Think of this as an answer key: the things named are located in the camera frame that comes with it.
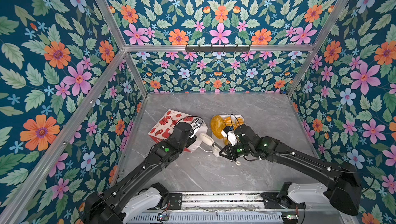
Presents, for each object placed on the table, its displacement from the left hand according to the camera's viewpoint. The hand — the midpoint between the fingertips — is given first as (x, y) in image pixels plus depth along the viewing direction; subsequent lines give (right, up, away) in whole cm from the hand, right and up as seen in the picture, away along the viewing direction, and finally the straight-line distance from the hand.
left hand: (191, 124), depth 77 cm
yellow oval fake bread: (+14, -2, +17) cm, 22 cm away
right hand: (+14, -13, -3) cm, 20 cm away
